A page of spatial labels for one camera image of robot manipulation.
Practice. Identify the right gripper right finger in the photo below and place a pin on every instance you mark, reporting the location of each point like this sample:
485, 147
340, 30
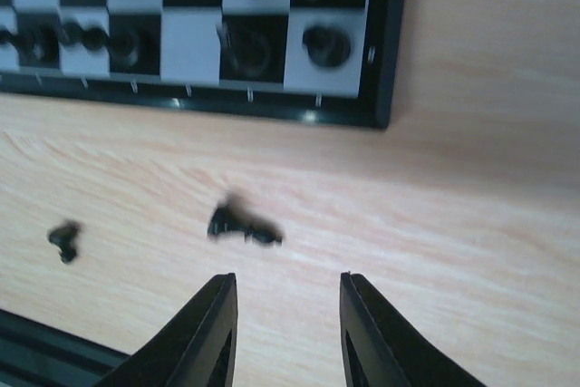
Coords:
381, 347

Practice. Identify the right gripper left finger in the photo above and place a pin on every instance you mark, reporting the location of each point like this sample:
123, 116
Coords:
197, 347

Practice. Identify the black piece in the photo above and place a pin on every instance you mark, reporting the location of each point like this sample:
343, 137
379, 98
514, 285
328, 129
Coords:
126, 45
247, 52
36, 44
233, 215

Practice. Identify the black pawn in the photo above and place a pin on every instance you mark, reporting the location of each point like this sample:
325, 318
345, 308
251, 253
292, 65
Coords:
64, 237
328, 47

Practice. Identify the black piece lowest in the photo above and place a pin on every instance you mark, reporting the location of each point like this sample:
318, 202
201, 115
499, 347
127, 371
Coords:
92, 38

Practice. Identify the black and silver chessboard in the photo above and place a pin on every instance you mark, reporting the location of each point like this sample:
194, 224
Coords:
182, 66

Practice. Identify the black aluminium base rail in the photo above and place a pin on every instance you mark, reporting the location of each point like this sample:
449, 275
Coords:
34, 354

